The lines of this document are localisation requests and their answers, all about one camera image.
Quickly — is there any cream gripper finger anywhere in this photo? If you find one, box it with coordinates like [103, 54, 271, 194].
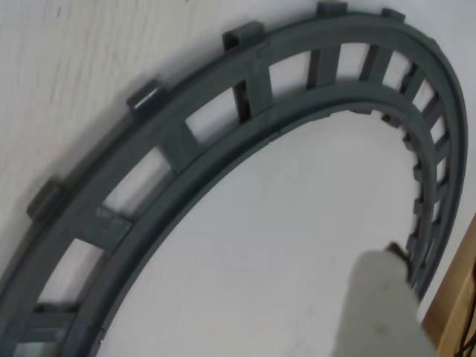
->
[332, 241, 440, 357]

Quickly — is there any brown wooden slatted board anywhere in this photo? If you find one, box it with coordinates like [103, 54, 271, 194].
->
[419, 211, 476, 357]

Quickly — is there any thin black cable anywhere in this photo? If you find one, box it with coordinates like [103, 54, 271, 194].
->
[453, 260, 476, 357]

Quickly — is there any grey circular toy rail track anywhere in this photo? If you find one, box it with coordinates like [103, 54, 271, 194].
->
[0, 0, 469, 357]

